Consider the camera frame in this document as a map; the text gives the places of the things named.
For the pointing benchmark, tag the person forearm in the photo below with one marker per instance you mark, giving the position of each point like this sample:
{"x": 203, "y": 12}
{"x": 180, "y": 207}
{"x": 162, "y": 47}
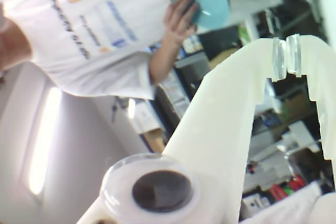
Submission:
{"x": 161, "y": 61}

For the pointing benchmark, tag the plastic googly eye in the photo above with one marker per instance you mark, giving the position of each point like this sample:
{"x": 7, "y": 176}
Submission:
{"x": 161, "y": 191}

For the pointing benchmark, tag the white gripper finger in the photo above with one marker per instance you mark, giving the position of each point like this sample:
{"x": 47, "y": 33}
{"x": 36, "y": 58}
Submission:
{"x": 218, "y": 119}
{"x": 325, "y": 77}

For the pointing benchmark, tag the red tools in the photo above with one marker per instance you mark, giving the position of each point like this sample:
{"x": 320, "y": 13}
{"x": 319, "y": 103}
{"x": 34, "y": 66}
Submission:
{"x": 296, "y": 183}

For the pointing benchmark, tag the white printed t-shirt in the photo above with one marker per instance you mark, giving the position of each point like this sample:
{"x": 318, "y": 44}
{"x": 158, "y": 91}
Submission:
{"x": 52, "y": 37}

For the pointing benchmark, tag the long ceiling light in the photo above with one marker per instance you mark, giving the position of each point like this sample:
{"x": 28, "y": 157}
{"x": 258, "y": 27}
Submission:
{"x": 44, "y": 140}

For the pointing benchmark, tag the cluttered storage shelf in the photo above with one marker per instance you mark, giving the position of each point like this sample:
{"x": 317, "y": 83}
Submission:
{"x": 275, "y": 129}

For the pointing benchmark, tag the person hand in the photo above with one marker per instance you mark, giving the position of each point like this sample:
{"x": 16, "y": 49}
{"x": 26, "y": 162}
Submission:
{"x": 178, "y": 22}

